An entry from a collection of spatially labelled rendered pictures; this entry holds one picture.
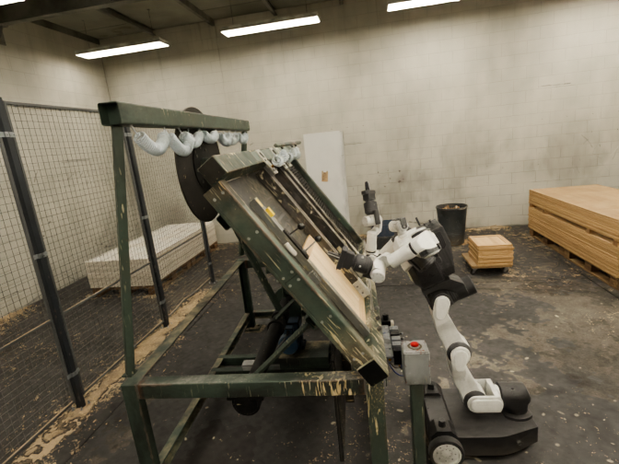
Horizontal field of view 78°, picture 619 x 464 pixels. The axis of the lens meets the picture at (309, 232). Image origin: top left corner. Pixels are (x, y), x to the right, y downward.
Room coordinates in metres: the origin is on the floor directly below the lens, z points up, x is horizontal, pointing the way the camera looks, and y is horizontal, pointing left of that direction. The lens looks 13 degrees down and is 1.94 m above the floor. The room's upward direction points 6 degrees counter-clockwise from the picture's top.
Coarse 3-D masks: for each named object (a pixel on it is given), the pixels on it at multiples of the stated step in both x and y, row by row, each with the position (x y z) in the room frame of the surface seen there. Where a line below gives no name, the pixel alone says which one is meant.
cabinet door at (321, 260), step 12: (312, 240) 2.36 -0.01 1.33; (312, 252) 2.19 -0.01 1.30; (324, 252) 2.39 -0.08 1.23; (324, 264) 2.21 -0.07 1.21; (336, 276) 2.23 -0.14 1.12; (336, 288) 2.06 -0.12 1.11; (348, 288) 2.26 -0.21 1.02; (348, 300) 2.08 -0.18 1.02; (360, 300) 2.27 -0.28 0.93; (360, 312) 2.09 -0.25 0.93
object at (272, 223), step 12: (252, 204) 1.96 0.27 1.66; (264, 216) 1.95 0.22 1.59; (276, 228) 1.94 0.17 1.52; (288, 240) 1.94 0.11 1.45; (300, 252) 1.93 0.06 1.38; (312, 264) 1.94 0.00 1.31; (324, 276) 1.96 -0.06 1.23; (324, 288) 1.91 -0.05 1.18; (336, 300) 1.91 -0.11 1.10; (348, 312) 1.90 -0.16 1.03; (360, 324) 1.89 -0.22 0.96
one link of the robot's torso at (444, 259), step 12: (432, 228) 2.07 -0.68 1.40; (396, 240) 2.18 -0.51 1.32; (408, 240) 2.07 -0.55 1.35; (444, 240) 2.02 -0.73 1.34; (444, 252) 2.03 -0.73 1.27; (408, 264) 2.01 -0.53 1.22; (432, 264) 2.01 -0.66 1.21; (444, 264) 2.03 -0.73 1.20; (420, 276) 2.03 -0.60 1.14; (432, 276) 2.03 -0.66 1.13; (444, 276) 2.05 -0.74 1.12
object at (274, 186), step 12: (264, 156) 2.52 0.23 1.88; (264, 168) 2.45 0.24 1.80; (276, 168) 2.51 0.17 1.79; (264, 180) 2.45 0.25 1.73; (276, 180) 2.48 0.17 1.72; (276, 192) 2.44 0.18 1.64; (288, 204) 2.43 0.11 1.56; (300, 216) 2.42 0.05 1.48; (312, 228) 2.41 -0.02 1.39; (324, 240) 2.40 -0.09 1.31; (336, 252) 2.43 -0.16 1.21; (348, 276) 2.38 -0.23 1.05; (360, 288) 2.37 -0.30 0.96
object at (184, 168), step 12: (192, 108) 2.75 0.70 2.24; (180, 132) 2.49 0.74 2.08; (192, 132) 2.68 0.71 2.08; (204, 144) 2.87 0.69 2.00; (216, 144) 3.12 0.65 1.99; (180, 156) 2.43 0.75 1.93; (192, 156) 2.61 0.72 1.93; (204, 156) 2.81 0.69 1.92; (180, 168) 2.40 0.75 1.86; (192, 168) 2.58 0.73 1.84; (180, 180) 2.38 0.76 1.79; (192, 180) 2.54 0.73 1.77; (204, 180) 2.74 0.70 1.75; (192, 192) 2.51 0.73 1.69; (204, 192) 2.72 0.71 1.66; (192, 204) 2.48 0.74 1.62; (204, 204) 2.69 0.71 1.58; (204, 216) 2.65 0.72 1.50
